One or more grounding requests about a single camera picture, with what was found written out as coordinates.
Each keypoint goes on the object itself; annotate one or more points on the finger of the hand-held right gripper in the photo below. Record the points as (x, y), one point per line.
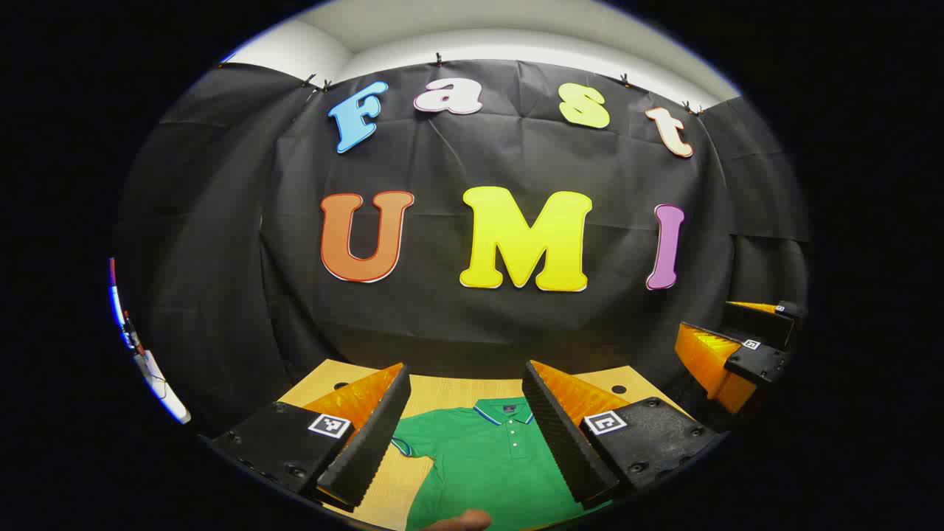
(759, 323)
(759, 363)

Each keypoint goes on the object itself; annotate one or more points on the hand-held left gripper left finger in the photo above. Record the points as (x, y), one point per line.
(372, 450)

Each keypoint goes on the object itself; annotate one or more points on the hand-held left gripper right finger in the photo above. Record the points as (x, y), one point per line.
(564, 446)

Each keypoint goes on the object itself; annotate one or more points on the green T-shirt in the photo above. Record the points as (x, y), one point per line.
(487, 472)

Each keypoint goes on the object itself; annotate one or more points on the white and red object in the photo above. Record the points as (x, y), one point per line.
(151, 369)

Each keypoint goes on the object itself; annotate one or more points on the black backdrop cloth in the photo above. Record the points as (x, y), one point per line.
(442, 162)

